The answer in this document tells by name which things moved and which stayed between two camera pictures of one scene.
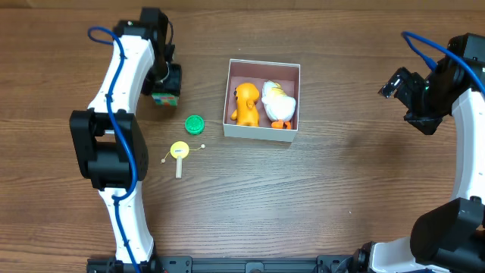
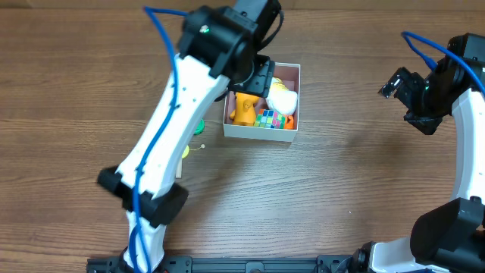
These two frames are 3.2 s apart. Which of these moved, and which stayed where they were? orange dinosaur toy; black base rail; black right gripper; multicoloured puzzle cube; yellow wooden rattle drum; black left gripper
Moved: multicoloured puzzle cube; black left gripper
Stayed: black base rail; yellow wooden rattle drum; black right gripper; orange dinosaur toy
